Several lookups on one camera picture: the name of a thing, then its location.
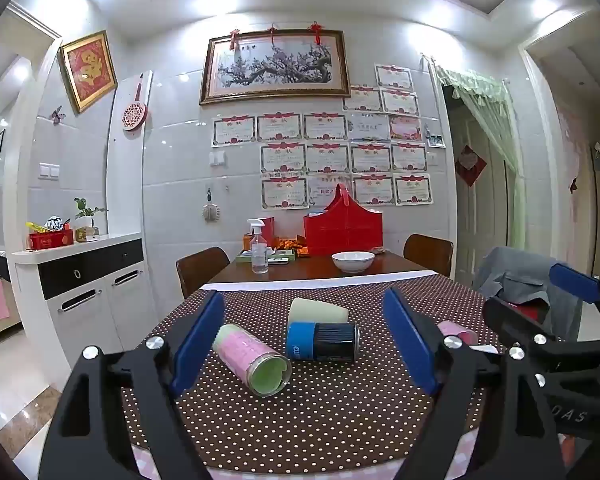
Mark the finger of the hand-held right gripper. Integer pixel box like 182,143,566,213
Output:
482,297,558,347
549,262,600,312

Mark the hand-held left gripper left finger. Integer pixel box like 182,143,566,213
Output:
39,290,226,480

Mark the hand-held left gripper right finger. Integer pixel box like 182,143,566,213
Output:
383,288,569,480

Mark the small pink cup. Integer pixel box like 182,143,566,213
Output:
436,320,479,346

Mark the pink and green cup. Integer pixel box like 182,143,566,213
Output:
211,323,292,399

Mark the blue and black cup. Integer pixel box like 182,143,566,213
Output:
284,321,361,364

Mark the cream cup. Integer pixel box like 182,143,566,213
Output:
287,297,351,337

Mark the grey jacket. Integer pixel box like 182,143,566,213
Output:
472,246,590,341

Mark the brown wooden chair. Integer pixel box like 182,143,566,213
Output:
175,246,231,300
403,233,454,279

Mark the green flat box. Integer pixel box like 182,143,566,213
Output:
236,249,296,265

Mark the white bowl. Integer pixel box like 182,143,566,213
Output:
331,252,376,274

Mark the white door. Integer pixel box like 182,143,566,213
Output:
446,102,512,282

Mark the brown polka dot tablecloth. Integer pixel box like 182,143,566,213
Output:
121,270,512,472

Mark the clear spray bottle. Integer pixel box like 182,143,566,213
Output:
246,218,270,275

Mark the white and black cabinet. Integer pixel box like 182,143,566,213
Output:
11,232,159,363

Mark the red gift basket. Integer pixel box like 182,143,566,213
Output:
303,183,384,257

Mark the white hanging brush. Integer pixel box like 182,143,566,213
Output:
202,188,221,224

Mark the small red box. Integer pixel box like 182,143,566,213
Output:
252,216,276,249

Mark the pile of snack packets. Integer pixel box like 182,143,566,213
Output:
272,236,312,259

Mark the red diamond door decoration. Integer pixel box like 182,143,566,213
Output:
454,144,488,187

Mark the small potted plant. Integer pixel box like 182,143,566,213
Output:
73,197,109,243

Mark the green lace curtain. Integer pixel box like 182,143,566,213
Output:
431,61,527,247

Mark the red box with gold print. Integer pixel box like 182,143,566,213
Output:
28,229,75,251

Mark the round red hanging ornament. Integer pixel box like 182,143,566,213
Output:
121,73,149,132

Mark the framed plum blossom painting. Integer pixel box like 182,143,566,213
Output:
199,29,352,106

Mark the red and gold framed picture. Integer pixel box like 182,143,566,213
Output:
58,29,119,115

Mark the group of wall certificates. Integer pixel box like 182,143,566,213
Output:
210,63,434,210

